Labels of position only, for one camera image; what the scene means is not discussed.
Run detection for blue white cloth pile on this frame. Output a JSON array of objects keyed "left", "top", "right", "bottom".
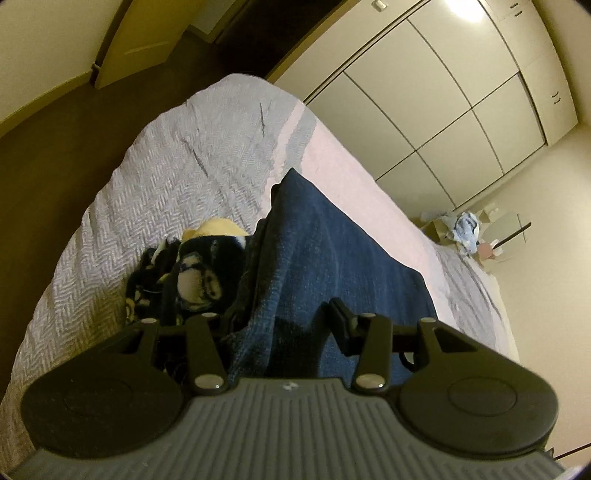
[{"left": 452, "top": 211, "right": 483, "bottom": 252}]

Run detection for cream door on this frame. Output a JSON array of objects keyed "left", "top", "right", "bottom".
[{"left": 95, "top": 0, "right": 188, "bottom": 88}]

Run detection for grey pink bed blanket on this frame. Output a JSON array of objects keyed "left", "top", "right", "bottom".
[{"left": 0, "top": 74, "right": 520, "bottom": 416}]

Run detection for dark blue pocket jeans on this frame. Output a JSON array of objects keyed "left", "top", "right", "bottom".
[{"left": 219, "top": 168, "right": 439, "bottom": 384}]

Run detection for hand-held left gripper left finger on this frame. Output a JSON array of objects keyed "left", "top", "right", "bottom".
[{"left": 108, "top": 311, "right": 229, "bottom": 395}]

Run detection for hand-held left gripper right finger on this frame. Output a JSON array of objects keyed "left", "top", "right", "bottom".
[{"left": 329, "top": 298, "right": 467, "bottom": 393}]

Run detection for cream wardrobe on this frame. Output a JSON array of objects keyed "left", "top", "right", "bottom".
[{"left": 268, "top": 0, "right": 580, "bottom": 210}]

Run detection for black cream patterned fleece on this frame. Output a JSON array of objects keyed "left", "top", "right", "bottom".
[{"left": 124, "top": 219, "right": 252, "bottom": 333}]

